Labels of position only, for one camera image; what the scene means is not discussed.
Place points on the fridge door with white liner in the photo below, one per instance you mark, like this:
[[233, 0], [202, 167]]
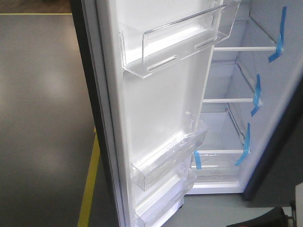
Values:
[[133, 116]]

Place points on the dark grey fridge body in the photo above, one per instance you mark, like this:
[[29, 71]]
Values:
[[252, 82]]

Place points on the middle clear door bin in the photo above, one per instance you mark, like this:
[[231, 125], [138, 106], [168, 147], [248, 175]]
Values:
[[149, 170]]

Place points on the clear door bin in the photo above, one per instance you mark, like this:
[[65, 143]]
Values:
[[164, 194], [157, 34], [149, 170]]

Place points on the upper clear door bin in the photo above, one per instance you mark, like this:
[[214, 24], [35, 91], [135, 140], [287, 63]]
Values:
[[157, 34]]

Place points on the clear crisper drawer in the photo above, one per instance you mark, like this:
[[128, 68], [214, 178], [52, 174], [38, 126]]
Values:
[[216, 167]]

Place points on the lower clear door bin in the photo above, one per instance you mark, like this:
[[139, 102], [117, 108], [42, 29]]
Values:
[[164, 194]]

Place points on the yellow floor tape line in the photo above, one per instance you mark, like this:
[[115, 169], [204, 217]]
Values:
[[48, 162]]

